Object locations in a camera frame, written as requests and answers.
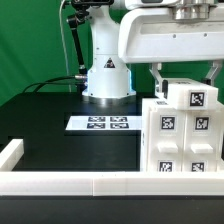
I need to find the white cabinet body box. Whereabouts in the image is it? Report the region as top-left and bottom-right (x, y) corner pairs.
(139, 97), (224, 173)

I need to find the white cabinet door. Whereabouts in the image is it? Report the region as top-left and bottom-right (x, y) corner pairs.
(148, 105), (185, 172)
(182, 104), (224, 172)

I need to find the black cable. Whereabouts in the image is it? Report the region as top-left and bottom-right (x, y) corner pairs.
(22, 75), (88, 94)

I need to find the grey cable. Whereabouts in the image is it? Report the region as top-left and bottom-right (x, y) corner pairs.
(58, 0), (73, 93)

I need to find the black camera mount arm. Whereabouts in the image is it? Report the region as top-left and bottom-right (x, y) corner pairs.
(67, 0), (114, 75)

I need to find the white U-shaped boundary frame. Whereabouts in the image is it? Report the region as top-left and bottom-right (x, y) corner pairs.
(0, 139), (224, 196)

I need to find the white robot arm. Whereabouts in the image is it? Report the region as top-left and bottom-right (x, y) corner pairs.
(83, 0), (224, 103)

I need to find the white flat tagged panel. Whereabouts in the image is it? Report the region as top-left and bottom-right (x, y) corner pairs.
(66, 116), (141, 131)

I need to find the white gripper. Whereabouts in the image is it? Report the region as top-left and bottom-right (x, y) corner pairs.
(118, 7), (224, 98)

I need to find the small white tagged block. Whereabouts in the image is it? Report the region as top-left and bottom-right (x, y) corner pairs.
(167, 78), (218, 110)

